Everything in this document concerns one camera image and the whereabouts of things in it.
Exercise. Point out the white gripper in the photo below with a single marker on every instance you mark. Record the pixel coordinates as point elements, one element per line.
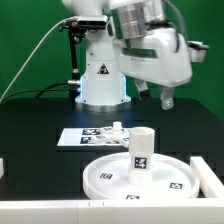
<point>161,57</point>

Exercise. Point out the white cross-shaped table base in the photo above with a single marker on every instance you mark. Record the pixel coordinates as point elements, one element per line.
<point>114,134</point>

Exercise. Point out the white round table top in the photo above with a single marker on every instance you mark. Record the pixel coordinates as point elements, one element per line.
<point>107,178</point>

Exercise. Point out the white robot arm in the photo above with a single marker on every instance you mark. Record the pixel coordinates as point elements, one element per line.
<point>128,38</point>

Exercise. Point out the white marker sheet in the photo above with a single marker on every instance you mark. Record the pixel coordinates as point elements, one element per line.
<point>79,137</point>

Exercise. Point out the white L-shaped border fence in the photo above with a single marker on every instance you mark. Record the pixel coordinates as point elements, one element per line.
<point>206,210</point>

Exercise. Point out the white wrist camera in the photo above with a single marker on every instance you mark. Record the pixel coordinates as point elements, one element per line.
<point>197,51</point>

